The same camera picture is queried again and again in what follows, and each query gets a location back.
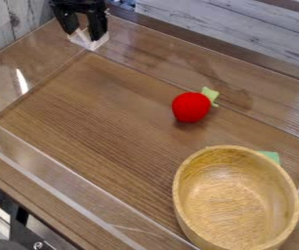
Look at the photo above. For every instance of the green felt piece behind bowl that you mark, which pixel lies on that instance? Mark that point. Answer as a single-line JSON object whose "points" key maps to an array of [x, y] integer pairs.
{"points": [[272, 155]]}

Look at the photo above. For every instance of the wooden oval bowl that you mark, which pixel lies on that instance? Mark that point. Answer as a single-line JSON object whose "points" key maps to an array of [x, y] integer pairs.
{"points": [[235, 200]]}

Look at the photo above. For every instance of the black table clamp bracket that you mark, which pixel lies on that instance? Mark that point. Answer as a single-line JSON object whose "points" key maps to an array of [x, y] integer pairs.
{"points": [[23, 235]]}

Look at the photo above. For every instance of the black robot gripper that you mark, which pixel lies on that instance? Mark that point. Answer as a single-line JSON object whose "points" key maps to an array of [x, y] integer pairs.
{"points": [[94, 7]]}

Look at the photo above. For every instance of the red felt strawberry toy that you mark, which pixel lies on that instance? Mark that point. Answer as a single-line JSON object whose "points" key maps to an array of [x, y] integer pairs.
{"points": [[191, 106]]}

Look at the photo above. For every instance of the clear acrylic tray enclosure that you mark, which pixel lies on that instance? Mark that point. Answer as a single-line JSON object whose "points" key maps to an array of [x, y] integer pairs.
{"points": [[91, 144]]}

